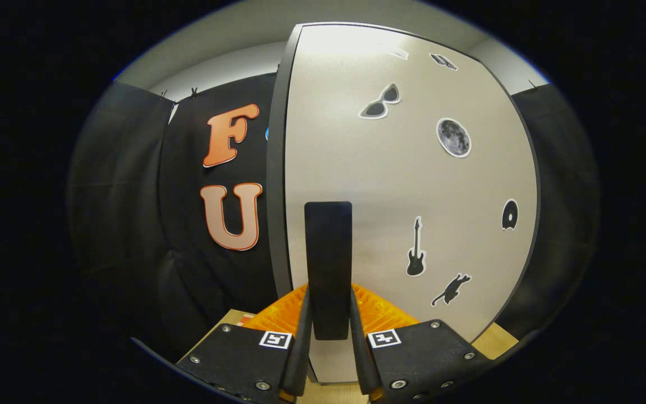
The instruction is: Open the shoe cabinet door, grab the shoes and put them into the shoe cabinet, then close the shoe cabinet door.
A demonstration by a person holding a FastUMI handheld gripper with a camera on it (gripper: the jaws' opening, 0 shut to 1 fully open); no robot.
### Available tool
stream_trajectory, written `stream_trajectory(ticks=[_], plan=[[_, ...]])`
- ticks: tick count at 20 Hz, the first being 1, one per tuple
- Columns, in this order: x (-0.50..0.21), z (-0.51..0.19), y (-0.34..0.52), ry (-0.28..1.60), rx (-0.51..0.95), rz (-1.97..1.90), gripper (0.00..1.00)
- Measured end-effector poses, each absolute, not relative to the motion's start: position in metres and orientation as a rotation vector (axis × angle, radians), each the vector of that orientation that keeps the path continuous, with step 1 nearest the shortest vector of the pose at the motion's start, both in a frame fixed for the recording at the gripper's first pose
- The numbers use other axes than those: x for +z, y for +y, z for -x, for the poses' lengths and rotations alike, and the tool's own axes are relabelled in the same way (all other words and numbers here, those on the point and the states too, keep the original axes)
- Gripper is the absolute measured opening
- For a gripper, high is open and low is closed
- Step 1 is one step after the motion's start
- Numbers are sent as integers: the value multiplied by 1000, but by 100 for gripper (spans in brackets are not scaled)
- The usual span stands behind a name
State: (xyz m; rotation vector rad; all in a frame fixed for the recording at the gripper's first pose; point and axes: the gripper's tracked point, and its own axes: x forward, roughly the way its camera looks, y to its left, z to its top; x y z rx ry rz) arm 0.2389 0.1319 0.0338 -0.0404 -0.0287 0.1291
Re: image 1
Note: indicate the black backdrop cloth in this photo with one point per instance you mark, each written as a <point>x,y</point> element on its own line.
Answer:
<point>127,196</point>

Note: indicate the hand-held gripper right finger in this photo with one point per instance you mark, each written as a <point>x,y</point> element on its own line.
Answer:
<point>361,359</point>

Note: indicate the dark grey shoe cabinet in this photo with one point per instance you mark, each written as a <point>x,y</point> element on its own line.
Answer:
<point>275,196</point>

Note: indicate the beige paperback book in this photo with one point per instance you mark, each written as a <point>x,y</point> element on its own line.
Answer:
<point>244,318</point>

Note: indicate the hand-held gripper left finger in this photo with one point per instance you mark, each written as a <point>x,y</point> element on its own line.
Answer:
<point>300,359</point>

